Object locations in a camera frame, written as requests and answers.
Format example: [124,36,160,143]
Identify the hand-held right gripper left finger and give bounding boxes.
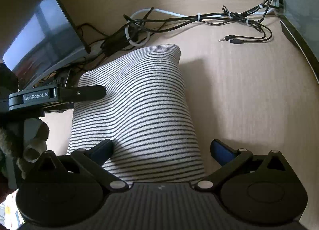
[30,139,129,192]

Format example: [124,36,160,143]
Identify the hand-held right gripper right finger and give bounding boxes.
[195,139,291,192]

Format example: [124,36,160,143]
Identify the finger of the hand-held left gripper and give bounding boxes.
[59,85,107,102]

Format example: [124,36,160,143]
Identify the striped knit garment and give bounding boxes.
[66,44,206,186]

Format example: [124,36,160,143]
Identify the person's left hand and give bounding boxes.
[16,121,50,179]

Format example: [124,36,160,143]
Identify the black keyboard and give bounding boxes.
[35,69,74,89]

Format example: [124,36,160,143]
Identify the black power adapter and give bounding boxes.
[102,33,139,55]

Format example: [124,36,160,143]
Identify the black computer monitor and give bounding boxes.
[0,0,91,91]

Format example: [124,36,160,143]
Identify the white glass-sided computer case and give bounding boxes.
[261,0,319,84]

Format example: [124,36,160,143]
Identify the black audio jack cable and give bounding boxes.
[218,24,274,46]

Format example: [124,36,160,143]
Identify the black cable bundle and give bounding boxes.
[77,0,283,57]

